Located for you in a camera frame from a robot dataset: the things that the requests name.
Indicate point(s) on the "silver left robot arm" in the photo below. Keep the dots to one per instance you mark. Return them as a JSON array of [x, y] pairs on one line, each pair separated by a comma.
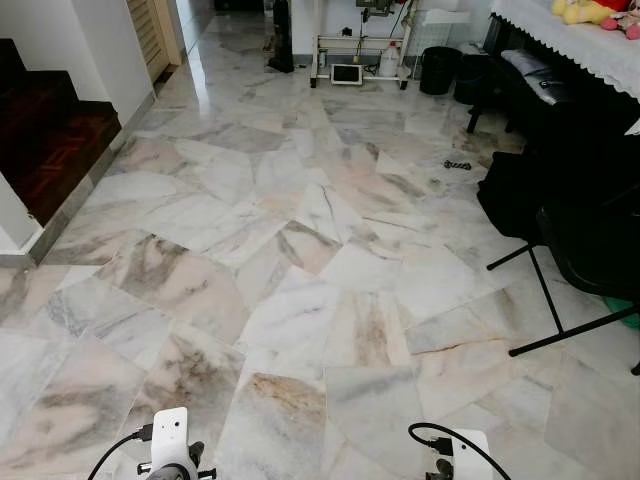
[[170, 474]]

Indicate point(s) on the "green plastic basin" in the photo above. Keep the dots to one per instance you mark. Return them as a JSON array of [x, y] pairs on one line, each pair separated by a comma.
[[624, 312]]

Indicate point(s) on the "black folding chair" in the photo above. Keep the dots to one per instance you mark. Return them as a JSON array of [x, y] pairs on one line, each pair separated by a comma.
[[590, 250]]

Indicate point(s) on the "black backpack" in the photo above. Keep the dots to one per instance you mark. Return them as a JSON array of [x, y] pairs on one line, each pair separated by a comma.
[[510, 195]]

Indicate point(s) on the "small black floor object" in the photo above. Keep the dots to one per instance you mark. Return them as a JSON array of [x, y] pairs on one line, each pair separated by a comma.
[[457, 164]]

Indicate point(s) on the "dark wooden staircase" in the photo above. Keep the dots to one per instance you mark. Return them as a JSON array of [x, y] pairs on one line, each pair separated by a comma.
[[55, 140]]

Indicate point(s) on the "black bench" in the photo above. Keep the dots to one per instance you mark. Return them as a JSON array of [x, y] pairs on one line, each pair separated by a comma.
[[580, 125]]

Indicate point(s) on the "short black waste bin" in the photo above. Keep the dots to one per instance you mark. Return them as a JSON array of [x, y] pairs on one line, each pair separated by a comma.
[[472, 82]]

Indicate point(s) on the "tall black waste bin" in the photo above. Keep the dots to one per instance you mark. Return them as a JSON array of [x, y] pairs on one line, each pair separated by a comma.
[[439, 70]]

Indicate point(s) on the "grey cushion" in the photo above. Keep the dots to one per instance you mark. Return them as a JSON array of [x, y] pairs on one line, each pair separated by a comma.
[[535, 78]]

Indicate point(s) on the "small white-framed screen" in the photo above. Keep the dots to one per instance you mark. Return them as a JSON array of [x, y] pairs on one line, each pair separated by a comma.
[[346, 74]]

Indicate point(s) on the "white plastic jug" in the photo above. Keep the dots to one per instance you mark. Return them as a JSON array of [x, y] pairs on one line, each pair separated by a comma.
[[390, 62]]

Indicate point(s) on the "louvered wooden door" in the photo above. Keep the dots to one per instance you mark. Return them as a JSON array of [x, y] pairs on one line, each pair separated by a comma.
[[152, 35]]

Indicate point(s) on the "black tower fan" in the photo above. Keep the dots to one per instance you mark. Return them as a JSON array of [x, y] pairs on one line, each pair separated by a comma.
[[282, 35]]

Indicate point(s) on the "white lace tablecloth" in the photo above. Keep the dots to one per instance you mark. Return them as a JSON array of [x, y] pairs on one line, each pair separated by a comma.
[[585, 45]]

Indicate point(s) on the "red pink plush toy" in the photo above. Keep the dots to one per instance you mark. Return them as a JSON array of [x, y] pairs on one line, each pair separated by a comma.
[[626, 15]]

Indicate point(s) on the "yellow plush toy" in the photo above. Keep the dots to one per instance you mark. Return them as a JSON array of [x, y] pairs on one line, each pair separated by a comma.
[[578, 11]]

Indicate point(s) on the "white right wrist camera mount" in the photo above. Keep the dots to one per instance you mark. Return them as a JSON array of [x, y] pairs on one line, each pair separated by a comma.
[[472, 455]]

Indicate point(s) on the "white metal frame stand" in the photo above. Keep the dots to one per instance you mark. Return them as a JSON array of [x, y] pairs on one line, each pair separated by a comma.
[[360, 45]]

